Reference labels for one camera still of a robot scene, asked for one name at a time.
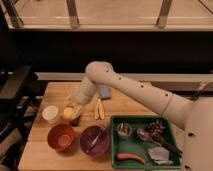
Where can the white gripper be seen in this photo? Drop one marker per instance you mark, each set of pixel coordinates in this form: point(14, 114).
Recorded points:
point(82, 95)

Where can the yellow apple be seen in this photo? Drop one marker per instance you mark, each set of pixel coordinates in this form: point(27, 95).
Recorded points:
point(68, 113)

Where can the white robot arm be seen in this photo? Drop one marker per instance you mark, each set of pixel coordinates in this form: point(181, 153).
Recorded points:
point(195, 118)

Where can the black remote control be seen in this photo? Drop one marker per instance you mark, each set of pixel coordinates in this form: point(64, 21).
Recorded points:
point(75, 121)

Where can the white cup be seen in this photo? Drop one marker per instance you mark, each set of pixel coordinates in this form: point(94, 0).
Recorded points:
point(51, 114)

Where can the peeled banana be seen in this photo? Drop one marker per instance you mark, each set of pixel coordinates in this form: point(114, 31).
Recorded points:
point(99, 112)

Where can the orange bowl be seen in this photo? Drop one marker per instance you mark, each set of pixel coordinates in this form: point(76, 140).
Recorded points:
point(61, 137)

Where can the blue sponge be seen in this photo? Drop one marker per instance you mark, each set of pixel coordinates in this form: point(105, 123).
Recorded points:
point(104, 92)

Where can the utensil in purple bowl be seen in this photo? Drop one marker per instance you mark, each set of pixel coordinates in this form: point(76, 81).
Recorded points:
point(94, 141)

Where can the purple bowl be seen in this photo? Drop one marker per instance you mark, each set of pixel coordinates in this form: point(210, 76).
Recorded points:
point(89, 134)

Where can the black chair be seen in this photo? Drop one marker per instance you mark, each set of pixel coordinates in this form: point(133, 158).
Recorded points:
point(16, 95)

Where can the small glass jar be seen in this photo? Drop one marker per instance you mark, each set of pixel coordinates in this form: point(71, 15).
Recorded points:
point(124, 130)

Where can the orange carrot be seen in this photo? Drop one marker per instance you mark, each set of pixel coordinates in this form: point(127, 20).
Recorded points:
point(125, 156)

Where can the green tray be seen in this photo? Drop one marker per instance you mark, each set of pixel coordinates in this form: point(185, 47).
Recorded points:
point(134, 145)

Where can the brown grape bunch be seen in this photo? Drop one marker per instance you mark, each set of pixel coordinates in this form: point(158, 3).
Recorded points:
point(155, 128)

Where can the grey crumpled foil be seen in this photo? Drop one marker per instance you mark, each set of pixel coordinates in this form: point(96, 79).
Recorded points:
point(160, 155)

